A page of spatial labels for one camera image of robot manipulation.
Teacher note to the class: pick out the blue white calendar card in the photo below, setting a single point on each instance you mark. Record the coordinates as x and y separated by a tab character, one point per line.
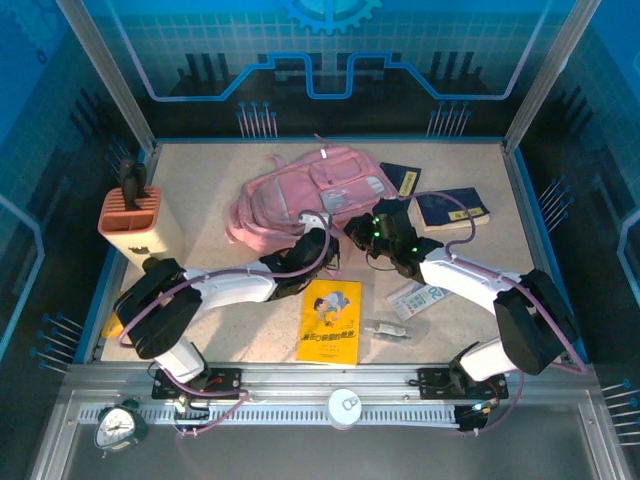
415	300

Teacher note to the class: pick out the thin dark blue book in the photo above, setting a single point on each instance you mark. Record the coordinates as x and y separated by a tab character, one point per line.
395	175

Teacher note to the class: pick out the pink student backpack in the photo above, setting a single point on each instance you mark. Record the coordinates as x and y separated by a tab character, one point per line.
280	200

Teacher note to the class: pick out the thick dark blue book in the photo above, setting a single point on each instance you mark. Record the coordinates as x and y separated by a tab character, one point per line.
450	207

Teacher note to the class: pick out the yellow cartoon cover book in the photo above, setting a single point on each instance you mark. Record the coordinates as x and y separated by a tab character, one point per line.
330	345

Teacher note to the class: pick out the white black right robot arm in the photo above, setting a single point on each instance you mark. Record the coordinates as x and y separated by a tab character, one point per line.
465	280

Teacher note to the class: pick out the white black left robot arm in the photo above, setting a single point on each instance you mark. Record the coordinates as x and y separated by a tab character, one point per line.
235	287

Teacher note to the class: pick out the aluminium front beam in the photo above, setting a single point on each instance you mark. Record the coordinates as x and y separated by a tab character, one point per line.
325	377

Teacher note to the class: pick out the silver tin can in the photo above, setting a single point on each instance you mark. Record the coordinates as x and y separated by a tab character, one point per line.
344	407

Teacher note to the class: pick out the beige orange knife block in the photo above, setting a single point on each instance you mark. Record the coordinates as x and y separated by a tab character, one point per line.
150	235

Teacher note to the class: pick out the circuit board with green light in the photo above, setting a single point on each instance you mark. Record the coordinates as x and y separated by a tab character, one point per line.
187	407
475	410

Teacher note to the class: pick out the yellow plastic object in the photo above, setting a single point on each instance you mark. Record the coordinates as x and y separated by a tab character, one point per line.
110	330

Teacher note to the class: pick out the green alarm clock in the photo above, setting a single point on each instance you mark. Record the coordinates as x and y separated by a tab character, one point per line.
120	427

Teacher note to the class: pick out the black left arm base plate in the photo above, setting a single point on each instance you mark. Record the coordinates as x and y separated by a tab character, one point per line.
227	382

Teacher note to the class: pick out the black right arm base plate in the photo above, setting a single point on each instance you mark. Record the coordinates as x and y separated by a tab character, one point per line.
432	382

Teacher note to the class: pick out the aluminium frame post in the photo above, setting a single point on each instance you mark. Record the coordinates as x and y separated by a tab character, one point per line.
550	75
109	75

